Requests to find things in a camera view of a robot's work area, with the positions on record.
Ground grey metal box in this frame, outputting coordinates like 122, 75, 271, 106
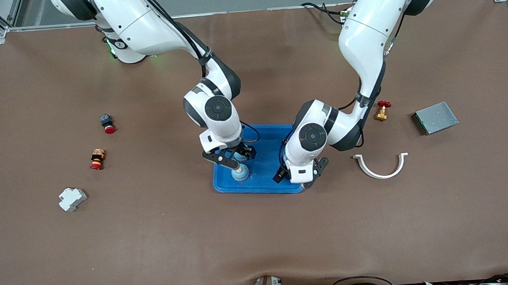
411, 101, 460, 137

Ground brown table mat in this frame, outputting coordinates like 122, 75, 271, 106
0, 0, 508, 285

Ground blue plastic tray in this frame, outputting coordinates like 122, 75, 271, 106
210, 121, 307, 199

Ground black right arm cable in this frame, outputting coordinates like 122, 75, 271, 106
140, 0, 262, 152

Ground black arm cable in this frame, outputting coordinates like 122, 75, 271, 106
140, 0, 262, 152
271, 15, 414, 168

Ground black base cable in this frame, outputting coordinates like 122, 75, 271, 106
301, 0, 349, 28

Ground brass valve red handle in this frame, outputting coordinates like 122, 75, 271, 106
374, 100, 393, 122

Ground red push button black base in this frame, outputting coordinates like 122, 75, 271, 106
99, 113, 117, 135

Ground white circuit breaker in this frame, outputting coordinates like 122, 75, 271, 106
58, 186, 89, 213

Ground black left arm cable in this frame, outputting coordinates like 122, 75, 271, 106
271, 15, 414, 168

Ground white half ring clamp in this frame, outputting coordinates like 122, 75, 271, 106
353, 152, 410, 181

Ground black looped cable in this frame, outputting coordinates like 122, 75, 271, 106
331, 274, 395, 285

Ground red emergency stop yellow collar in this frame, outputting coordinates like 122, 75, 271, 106
88, 148, 107, 171

